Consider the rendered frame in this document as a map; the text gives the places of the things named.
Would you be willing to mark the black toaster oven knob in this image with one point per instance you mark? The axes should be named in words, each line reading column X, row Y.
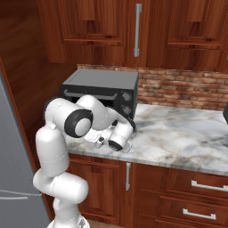
column 126, row 110
column 126, row 96

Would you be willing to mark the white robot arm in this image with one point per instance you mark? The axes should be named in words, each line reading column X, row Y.
column 53, row 154

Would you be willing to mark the black toaster oven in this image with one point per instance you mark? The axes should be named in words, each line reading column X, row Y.
column 101, row 80

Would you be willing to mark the black appliance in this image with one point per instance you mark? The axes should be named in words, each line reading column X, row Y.
column 226, row 114

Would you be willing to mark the wooden wall cupboard door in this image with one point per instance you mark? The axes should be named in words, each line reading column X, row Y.
column 184, row 32
column 86, row 29

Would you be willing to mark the wooden base cupboard door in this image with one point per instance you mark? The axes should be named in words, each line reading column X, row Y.
column 101, row 190

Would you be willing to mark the wooden drawer front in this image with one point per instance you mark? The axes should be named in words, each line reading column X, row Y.
column 184, row 181
column 172, row 213

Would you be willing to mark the grey fridge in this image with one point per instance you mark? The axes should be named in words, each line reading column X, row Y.
column 14, row 154

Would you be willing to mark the clear wine glass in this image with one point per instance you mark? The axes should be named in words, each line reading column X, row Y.
column 128, row 147

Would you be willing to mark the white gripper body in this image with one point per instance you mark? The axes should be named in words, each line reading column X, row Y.
column 93, row 139

